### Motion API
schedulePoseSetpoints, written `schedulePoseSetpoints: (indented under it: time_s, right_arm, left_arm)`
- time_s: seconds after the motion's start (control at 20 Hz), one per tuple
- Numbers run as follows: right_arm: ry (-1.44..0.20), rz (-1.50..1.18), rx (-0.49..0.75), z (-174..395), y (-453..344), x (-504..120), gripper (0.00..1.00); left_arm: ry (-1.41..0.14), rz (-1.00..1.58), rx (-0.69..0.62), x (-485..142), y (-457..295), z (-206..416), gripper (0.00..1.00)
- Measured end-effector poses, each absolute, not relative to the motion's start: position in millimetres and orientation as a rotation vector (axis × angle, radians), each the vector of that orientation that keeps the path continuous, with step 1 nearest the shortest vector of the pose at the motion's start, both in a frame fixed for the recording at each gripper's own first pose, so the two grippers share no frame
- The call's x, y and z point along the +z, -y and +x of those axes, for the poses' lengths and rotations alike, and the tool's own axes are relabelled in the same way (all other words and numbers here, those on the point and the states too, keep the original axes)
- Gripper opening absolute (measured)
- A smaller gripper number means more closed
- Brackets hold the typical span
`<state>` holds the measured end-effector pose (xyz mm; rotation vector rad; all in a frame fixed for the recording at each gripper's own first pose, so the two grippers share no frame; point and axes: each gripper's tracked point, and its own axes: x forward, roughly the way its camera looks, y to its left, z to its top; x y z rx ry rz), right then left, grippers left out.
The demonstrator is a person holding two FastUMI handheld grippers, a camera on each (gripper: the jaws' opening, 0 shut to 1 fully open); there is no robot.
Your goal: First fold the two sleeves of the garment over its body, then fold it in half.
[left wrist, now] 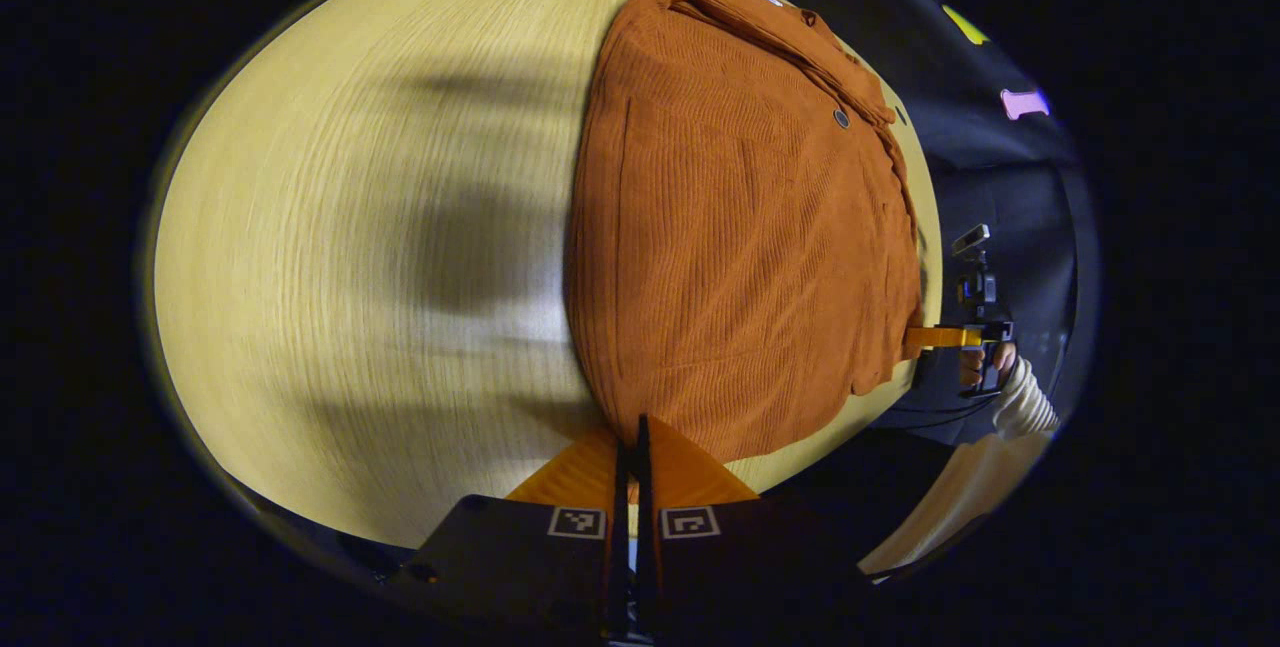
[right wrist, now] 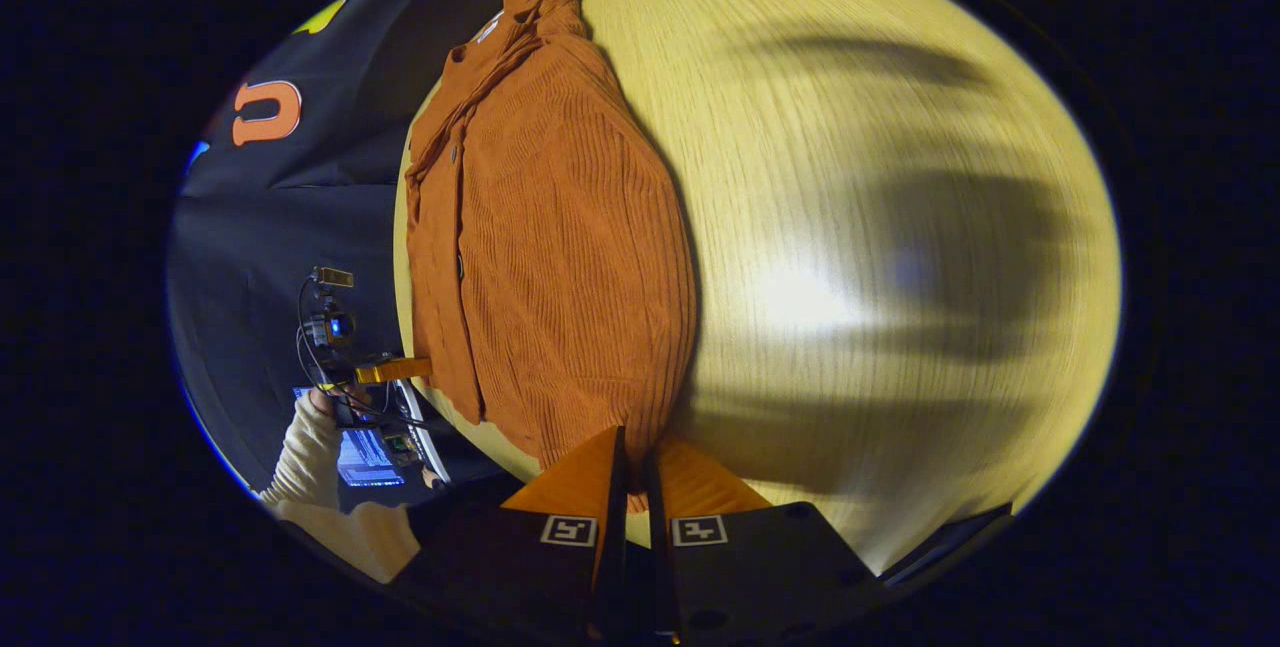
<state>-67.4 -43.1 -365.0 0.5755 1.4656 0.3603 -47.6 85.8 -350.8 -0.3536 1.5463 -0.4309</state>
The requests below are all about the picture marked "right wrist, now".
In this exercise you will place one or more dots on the person's cream sweater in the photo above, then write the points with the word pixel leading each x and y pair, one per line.
pixel 360 537

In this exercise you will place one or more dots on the black backdrop cloth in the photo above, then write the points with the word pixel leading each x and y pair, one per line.
pixel 260 227

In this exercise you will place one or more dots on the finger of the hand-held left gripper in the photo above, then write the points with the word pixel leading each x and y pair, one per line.
pixel 395 371

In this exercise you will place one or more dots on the laptop with blue screen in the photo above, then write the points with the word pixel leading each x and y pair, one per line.
pixel 365 457

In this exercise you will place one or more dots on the white device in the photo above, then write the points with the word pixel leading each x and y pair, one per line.
pixel 430 447

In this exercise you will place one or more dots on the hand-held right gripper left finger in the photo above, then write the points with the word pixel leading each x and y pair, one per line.
pixel 610 577

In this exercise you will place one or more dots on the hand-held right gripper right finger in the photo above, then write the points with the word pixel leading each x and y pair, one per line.
pixel 662 577

